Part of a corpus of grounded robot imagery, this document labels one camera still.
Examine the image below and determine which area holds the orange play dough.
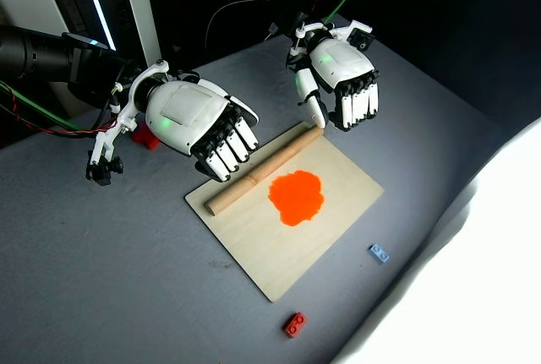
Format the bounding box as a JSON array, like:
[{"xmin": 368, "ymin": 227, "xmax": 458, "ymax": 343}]
[{"xmin": 267, "ymin": 169, "xmax": 325, "ymax": 227}]

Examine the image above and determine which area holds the grey table cloth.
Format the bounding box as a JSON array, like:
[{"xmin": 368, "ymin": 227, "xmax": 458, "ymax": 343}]
[{"xmin": 0, "ymin": 13, "xmax": 541, "ymax": 364}]

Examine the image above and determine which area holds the white cabinet with light strip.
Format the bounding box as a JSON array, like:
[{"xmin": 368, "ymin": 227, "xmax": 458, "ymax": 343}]
[{"xmin": 0, "ymin": 0, "xmax": 164, "ymax": 70}]

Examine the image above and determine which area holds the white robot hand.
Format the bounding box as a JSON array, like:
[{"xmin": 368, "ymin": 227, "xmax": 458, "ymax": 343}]
[
  {"xmin": 143, "ymin": 78, "xmax": 260, "ymax": 183},
  {"xmin": 294, "ymin": 36, "xmax": 380, "ymax": 133}
]

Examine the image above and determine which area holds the white backdrop sheet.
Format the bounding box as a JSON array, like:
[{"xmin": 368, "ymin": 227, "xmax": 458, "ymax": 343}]
[{"xmin": 329, "ymin": 117, "xmax": 541, "ymax": 364}]

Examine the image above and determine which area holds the wooden rolling pin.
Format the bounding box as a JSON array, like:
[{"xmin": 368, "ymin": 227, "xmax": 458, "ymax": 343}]
[{"xmin": 204, "ymin": 126, "xmax": 325, "ymax": 216}]

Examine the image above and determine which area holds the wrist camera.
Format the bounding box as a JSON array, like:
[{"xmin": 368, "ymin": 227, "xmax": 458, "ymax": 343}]
[
  {"xmin": 85, "ymin": 153, "xmax": 125, "ymax": 187},
  {"xmin": 349, "ymin": 25, "xmax": 375, "ymax": 51}
]

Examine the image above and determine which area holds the thin black cable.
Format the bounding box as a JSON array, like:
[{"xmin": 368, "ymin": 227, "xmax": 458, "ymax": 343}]
[{"xmin": 204, "ymin": 0, "xmax": 271, "ymax": 52}]

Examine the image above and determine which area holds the light blue toy block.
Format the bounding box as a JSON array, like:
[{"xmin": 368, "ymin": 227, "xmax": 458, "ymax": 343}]
[{"xmin": 367, "ymin": 243, "xmax": 391, "ymax": 264}]

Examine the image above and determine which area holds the red and black twisted wire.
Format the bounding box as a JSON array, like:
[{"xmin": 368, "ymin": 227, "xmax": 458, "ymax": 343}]
[{"xmin": 7, "ymin": 84, "xmax": 128, "ymax": 139}]

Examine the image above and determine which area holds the light wooden board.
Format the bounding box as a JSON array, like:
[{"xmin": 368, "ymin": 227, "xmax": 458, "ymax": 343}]
[{"xmin": 184, "ymin": 121, "xmax": 385, "ymax": 303}]

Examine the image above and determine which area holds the red studded toy block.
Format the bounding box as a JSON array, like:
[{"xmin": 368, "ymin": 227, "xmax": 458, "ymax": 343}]
[{"xmin": 282, "ymin": 311, "xmax": 309, "ymax": 339}]

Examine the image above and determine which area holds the small red toy piece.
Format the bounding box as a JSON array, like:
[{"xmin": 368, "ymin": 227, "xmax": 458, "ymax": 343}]
[{"xmin": 129, "ymin": 121, "xmax": 162, "ymax": 150}]

